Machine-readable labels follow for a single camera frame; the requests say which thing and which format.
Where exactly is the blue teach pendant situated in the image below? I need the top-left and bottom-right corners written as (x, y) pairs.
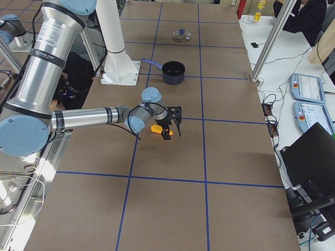
top-left (290, 73), bottom-right (326, 104)
top-left (294, 101), bottom-right (334, 135)

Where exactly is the black orange power strip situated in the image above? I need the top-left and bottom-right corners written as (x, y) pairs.
top-left (262, 102), bottom-right (279, 138)

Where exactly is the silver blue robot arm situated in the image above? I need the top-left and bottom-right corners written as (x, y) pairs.
top-left (1, 1), bottom-right (172, 157)

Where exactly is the aluminium frame post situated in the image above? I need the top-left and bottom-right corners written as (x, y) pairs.
top-left (250, 0), bottom-right (296, 87)

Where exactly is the person in black jacket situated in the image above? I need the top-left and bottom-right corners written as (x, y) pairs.
top-left (283, 0), bottom-right (327, 47)

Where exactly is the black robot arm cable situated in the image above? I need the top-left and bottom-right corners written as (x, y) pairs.
top-left (109, 102), bottom-right (173, 141)

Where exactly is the seated person in black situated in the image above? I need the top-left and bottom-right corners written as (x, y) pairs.
top-left (50, 52), bottom-right (96, 111)

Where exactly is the black laptop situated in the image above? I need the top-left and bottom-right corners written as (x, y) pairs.
top-left (279, 121), bottom-right (335, 196)

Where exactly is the glass lid blue knob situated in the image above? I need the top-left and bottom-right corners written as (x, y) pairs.
top-left (172, 29), bottom-right (192, 42)

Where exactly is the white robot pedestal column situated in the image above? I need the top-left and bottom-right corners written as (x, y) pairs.
top-left (96, 0), bottom-right (140, 86)

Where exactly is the yellow cup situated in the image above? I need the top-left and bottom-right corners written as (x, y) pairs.
top-left (254, 12), bottom-right (262, 22)

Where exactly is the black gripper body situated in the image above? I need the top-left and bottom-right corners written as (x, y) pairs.
top-left (156, 115), bottom-right (171, 131)

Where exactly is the yellow corn cob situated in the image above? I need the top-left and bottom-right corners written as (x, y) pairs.
top-left (150, 124), bottom-right (174, 136)

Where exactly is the dark blue saucepan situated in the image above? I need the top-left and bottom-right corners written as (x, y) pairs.
top-left (141, 58), bottom-right (186, 85)

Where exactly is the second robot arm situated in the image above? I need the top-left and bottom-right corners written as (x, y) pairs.
top-left (1, 14), bottom-right (32, 48)

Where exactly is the upper blue teach pendant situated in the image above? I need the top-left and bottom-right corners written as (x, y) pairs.
top-left (290, 73), bottom-right (326, 104)

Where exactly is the lower blue teach pendant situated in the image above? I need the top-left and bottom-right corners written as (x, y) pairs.
top-left (294, 101), bottom-right (334, 135)

